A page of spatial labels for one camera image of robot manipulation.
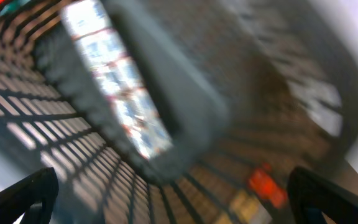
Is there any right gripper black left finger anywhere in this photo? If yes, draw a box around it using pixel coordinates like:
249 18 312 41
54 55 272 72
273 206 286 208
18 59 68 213
0 167 58 224

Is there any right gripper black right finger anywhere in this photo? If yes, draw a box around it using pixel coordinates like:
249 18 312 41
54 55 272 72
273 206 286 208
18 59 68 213
287 167 358 224

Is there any orange spaghetti packet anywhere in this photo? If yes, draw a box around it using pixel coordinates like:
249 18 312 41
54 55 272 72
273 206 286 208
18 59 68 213
216 166 288 224

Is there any clear bag of tissue packs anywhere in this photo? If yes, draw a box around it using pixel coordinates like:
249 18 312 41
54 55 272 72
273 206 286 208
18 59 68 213
62 0 173 159

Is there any grey plastic basket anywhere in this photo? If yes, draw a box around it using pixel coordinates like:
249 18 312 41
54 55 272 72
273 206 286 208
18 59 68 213
0 0 358 223

